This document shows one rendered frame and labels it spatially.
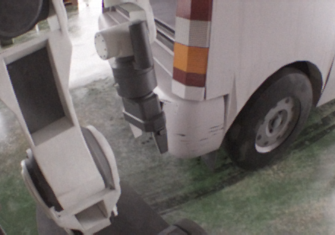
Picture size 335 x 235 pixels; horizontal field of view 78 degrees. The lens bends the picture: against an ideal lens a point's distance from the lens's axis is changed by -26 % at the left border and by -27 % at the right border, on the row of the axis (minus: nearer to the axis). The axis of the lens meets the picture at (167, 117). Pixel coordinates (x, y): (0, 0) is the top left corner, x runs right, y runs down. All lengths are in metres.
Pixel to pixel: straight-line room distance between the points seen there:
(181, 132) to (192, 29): 0.33
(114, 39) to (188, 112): 0.39
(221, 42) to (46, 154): 0.53
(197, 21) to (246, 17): 0.15
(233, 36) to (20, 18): 0.56
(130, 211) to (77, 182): 0.52
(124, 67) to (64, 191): 0.27
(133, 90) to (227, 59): 0.32
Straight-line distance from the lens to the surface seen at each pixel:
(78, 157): 0.46
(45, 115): 0.48
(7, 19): 0.44
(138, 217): 0.95
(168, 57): 1.03
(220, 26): 0.71
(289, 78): 1.06
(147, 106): 0.56
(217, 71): 0.76
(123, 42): 0.51
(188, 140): 0.86
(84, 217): 0.76
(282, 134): 1.30
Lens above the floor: 0.98
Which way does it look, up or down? 37 degrees down
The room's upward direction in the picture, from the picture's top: 3 degrees counter-clockwise
